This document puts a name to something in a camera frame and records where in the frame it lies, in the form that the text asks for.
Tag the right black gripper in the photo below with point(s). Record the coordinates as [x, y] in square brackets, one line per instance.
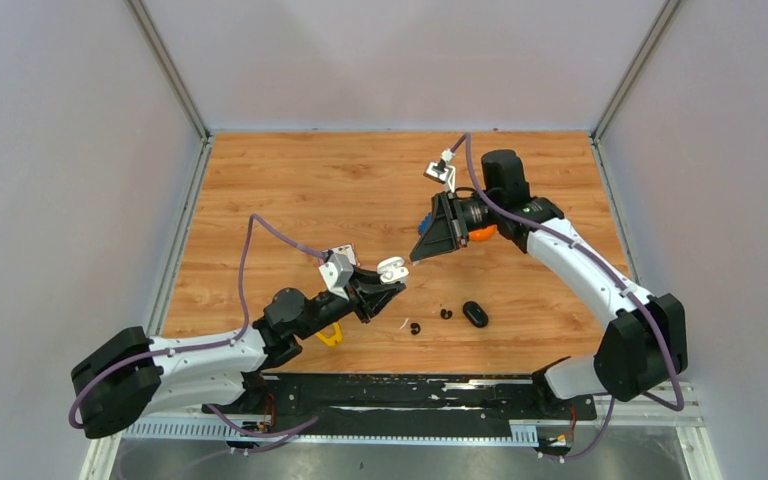
[444, 233]

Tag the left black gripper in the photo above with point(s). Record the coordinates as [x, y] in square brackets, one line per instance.
[372, 295]

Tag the white earbud charging case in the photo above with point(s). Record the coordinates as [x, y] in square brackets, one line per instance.
[392, 270]

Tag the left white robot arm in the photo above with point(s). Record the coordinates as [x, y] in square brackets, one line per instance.
[133, 375]

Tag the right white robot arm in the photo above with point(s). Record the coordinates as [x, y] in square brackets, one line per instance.
[644, 336]

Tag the black earbud case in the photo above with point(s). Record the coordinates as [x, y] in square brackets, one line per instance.
[475, 314]

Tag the blue toy brick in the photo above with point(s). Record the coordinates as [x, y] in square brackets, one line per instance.
[425, 223]

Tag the pink snack packet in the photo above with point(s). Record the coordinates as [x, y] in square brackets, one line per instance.
[346, 250]

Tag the yellow triangular plastic piece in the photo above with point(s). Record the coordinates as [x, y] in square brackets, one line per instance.
[334, 338]

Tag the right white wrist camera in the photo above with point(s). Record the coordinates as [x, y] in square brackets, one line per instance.
[441, 170]

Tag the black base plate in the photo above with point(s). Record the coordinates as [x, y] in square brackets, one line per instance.
[401, 405]

